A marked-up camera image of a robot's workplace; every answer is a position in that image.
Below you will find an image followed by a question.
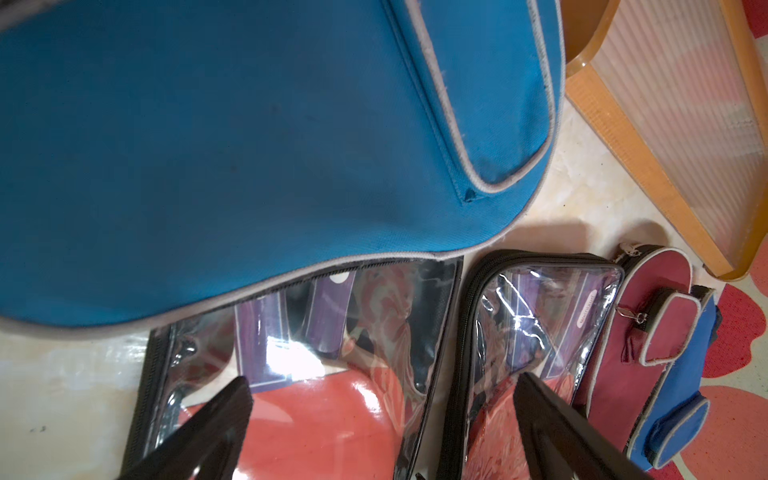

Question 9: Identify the black paddle case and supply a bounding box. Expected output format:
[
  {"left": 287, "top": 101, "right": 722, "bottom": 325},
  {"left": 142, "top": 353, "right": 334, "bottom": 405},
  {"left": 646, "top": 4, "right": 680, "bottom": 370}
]
[
  {"left": 436, "top": 250, "right": 624, "bottom": 479},
  {"left": 121, "top": 259, "right": 463, "bottom": 479}
]

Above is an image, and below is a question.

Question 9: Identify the maroon paddle case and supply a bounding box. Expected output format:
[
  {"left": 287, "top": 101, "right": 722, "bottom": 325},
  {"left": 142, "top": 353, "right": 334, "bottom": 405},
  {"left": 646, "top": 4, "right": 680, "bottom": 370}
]
[{"left": 574, "top": 244, "right": 702, "bottom": 454}]

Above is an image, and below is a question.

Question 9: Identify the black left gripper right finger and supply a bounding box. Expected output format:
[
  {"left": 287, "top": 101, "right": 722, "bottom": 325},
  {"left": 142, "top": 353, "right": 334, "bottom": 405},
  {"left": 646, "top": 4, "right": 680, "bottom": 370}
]
[{"left": 513, "top": 373, "right": 649, "bottom": 480}]

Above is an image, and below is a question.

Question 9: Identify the wooden two-tier shelf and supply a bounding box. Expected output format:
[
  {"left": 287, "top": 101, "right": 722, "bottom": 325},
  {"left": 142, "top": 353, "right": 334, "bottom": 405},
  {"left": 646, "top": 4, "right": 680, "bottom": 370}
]
[{"left": 561, "top": 1, "right": 767, "bottom": 281}]

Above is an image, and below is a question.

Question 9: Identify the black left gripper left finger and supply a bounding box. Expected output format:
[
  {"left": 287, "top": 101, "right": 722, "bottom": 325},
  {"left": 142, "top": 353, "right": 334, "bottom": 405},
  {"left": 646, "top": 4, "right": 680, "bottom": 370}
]
[{"left": 121, "top": 376, "right": 253, "bottom": 479}]

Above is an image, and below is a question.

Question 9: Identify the blue paddle case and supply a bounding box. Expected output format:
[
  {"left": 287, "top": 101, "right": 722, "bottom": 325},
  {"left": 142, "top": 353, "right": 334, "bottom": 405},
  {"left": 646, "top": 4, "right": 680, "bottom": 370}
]
[{"left": 626, "top": 285, "right": 719, "bottom": 471}]

